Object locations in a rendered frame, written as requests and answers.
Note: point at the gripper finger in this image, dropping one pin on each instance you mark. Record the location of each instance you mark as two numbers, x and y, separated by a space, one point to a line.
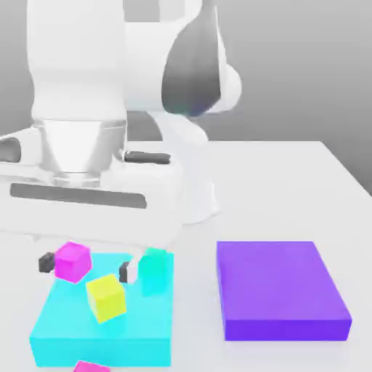
46 263
124 271

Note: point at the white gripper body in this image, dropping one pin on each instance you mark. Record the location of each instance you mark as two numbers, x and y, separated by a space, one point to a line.
162 203

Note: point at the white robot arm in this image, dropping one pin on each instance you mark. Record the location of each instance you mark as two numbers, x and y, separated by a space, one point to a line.
75 58

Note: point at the small magenta cube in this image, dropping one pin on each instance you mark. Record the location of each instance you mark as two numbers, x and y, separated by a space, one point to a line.
91 366
72 261

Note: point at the small teal cube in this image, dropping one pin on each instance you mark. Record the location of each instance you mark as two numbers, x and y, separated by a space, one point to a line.
152 273

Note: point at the small yellow cube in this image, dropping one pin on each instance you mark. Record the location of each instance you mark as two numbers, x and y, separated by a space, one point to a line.
106 299

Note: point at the large cyan box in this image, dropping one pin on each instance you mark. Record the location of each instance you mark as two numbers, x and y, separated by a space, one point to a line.
101 343

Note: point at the large purple box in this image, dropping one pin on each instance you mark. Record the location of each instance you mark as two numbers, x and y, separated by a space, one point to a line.
279 290

